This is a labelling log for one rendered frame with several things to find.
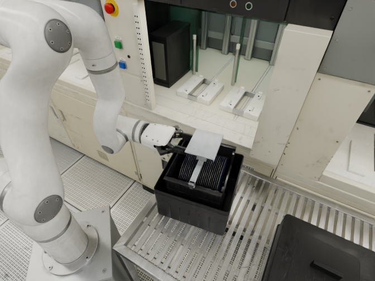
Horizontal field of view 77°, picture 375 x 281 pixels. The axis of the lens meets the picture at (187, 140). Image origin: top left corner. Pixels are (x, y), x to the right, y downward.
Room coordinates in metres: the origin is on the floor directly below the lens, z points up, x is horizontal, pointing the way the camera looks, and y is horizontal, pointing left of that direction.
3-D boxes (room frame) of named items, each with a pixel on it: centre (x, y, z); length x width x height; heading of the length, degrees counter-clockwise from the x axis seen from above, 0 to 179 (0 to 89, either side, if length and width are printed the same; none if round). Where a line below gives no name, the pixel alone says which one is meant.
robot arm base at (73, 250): (0.34, 0.42, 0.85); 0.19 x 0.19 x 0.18
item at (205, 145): (0.55, -0.05, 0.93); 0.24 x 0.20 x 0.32; 160
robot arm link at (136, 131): (0.64, 0.17, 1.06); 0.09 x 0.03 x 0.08; 160
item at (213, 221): (0.55, -0.05, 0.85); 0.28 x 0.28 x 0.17; 70
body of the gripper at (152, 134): (0.61, 0.11, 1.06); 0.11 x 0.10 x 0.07; 70
